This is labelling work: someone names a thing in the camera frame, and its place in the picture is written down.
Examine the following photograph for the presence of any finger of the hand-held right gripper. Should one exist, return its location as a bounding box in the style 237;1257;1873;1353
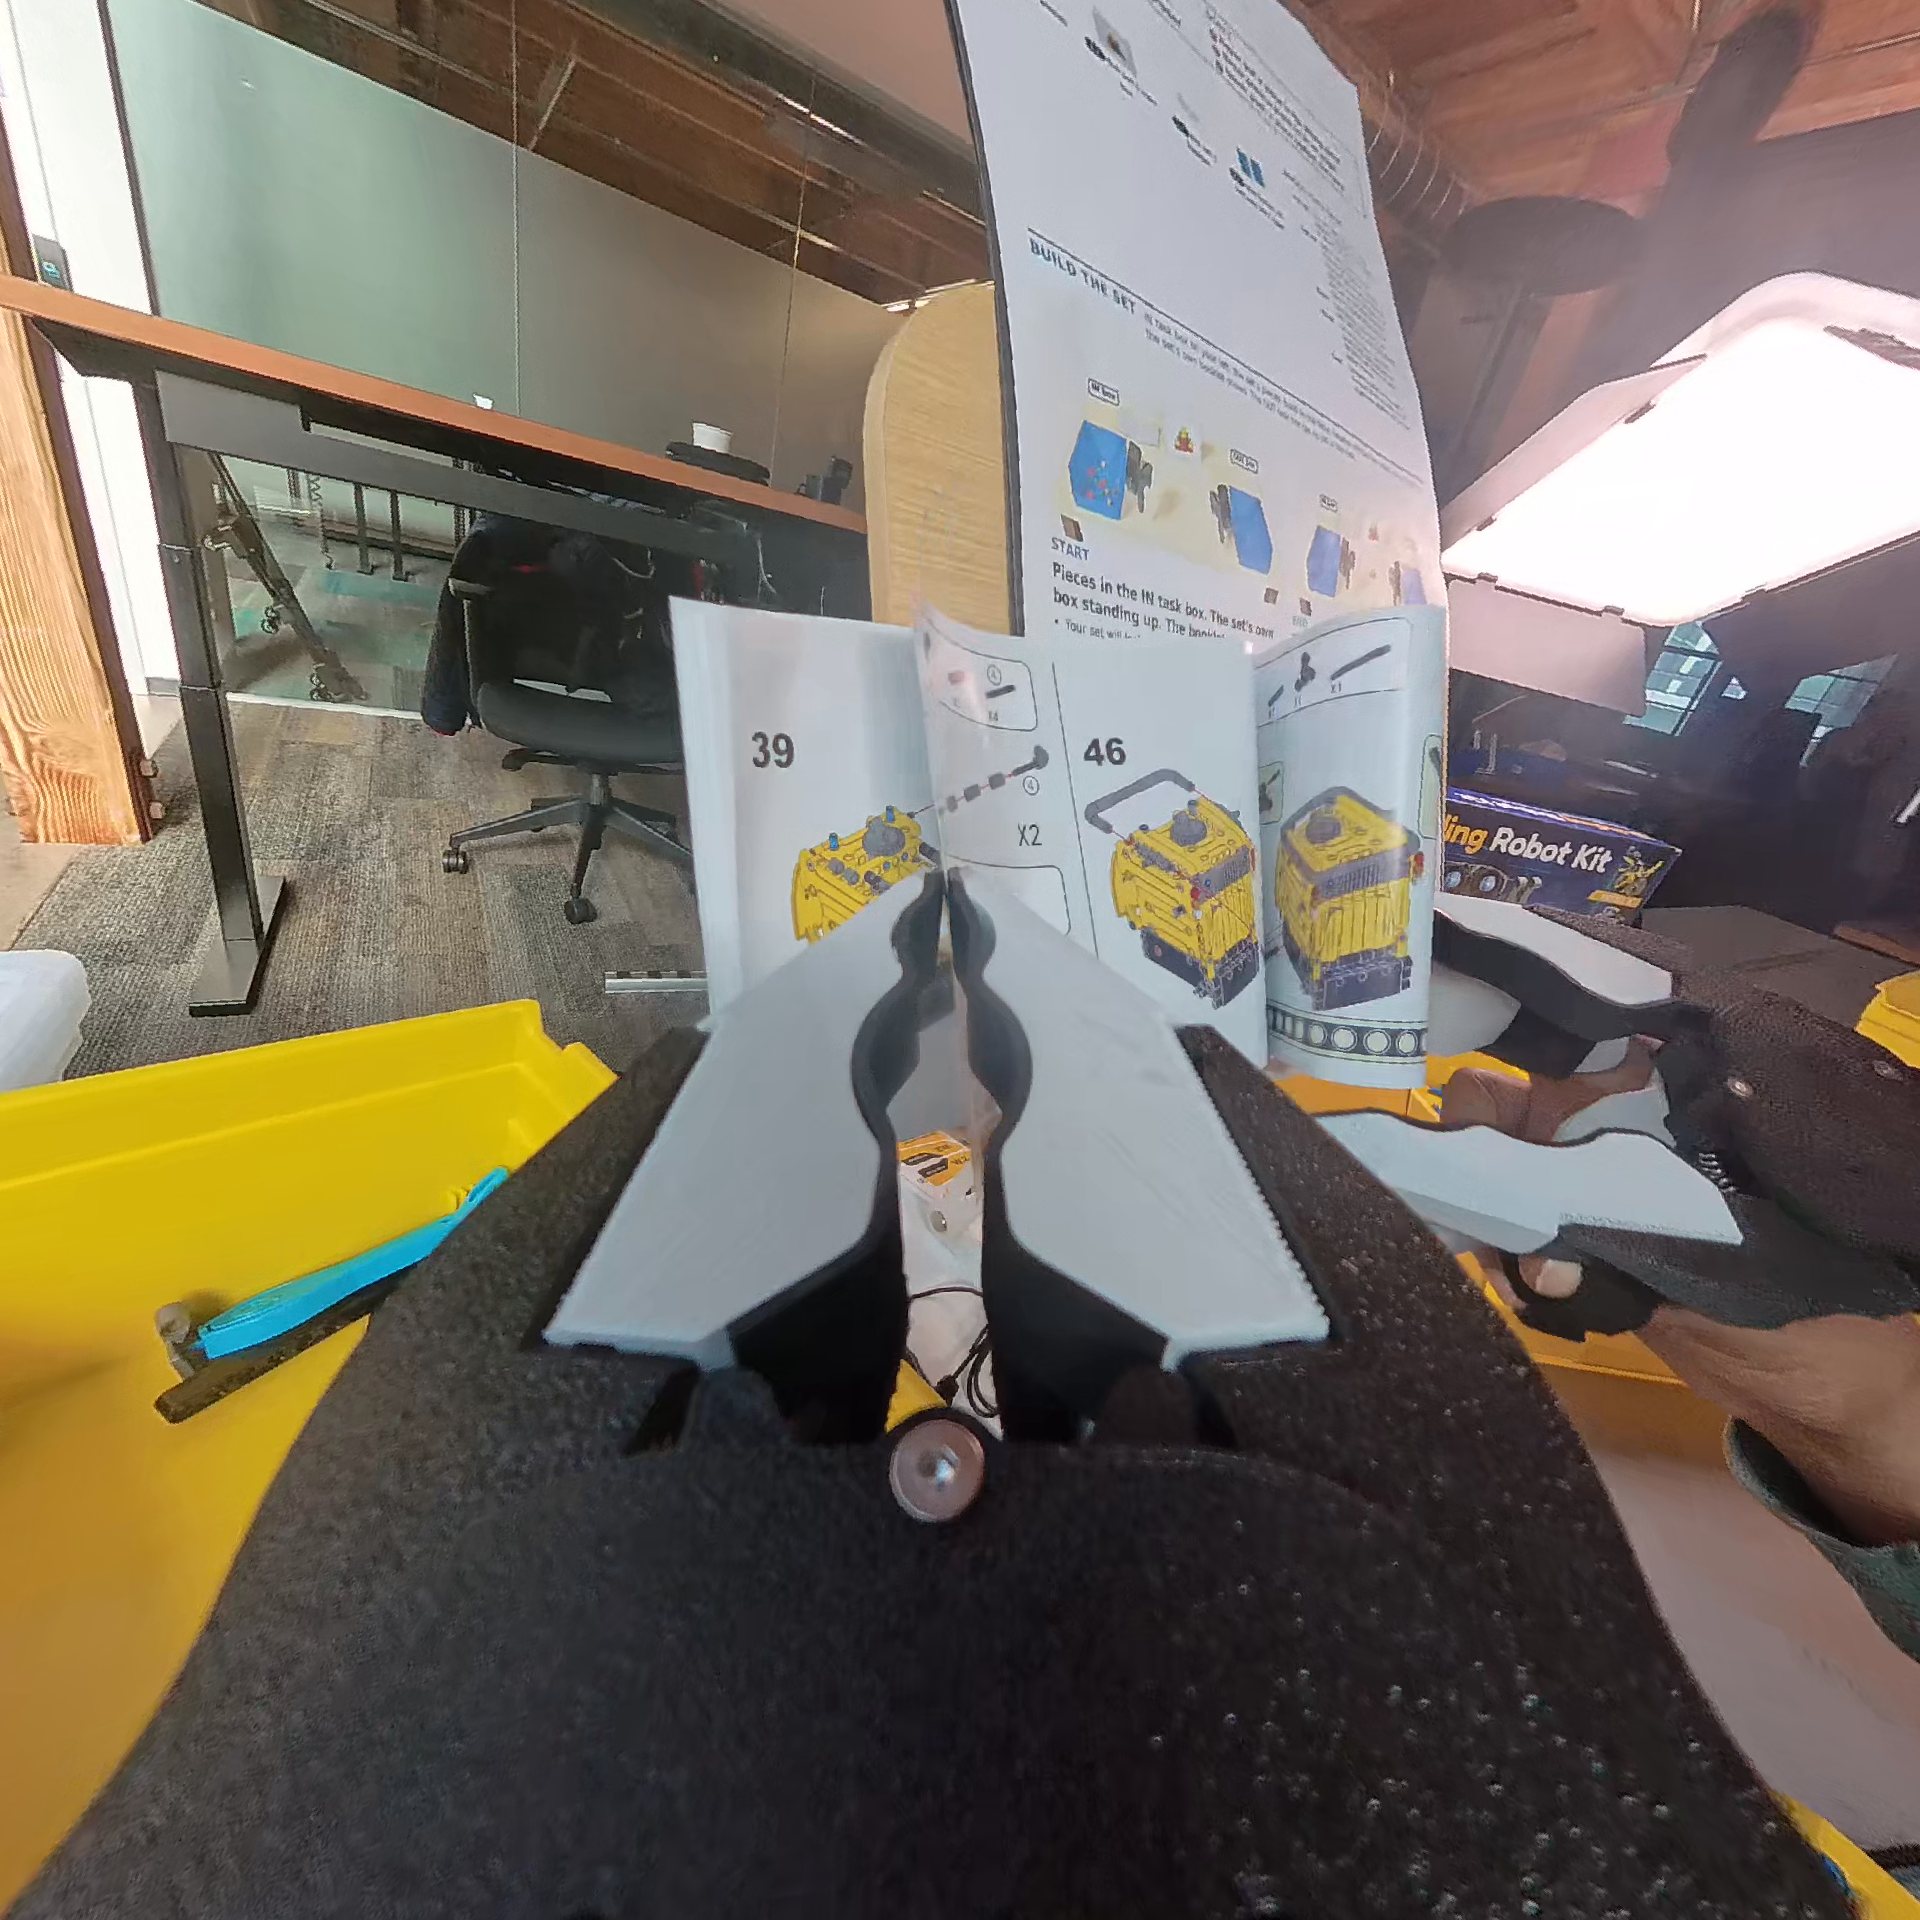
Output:
1317;1106;1752;1259
1429;897;1682;1074

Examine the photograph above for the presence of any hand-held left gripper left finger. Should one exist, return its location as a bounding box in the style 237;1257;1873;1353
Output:
540;866;955;1375

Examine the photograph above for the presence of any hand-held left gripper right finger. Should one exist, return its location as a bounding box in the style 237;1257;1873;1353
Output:
942;866;1335;1375

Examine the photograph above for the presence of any lego instruction booklet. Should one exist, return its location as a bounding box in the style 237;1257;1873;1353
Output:
667;597;1449;1088

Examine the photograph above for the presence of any person's right forearm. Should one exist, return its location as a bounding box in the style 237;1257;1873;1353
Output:
1724;1417;1920;1667

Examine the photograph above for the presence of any person's right hand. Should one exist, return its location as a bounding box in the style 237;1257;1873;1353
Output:
1507;1251;1920;1550

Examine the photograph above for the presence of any dark blue toy box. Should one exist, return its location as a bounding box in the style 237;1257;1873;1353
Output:
1441;788;1682;917

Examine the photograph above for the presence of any blue brick separator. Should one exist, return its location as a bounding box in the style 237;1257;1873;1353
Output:
196;1169;512;1359

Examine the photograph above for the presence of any black office chair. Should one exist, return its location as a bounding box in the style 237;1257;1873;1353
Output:
419;510;768;923

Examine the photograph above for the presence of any white light panel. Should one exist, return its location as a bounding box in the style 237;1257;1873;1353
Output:
1441;270;1920;714

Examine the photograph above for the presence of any brown standing desk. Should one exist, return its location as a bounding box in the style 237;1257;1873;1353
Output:
0;278;871;1019

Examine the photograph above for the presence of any clear plastic box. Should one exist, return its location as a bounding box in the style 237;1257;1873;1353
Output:
0;948;93;1088

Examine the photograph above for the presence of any white task instruction sheet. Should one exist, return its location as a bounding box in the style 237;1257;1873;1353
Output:
948;0;1445;646

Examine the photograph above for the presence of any thin black cable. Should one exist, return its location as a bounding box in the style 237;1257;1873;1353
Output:
904;1282;999;1418

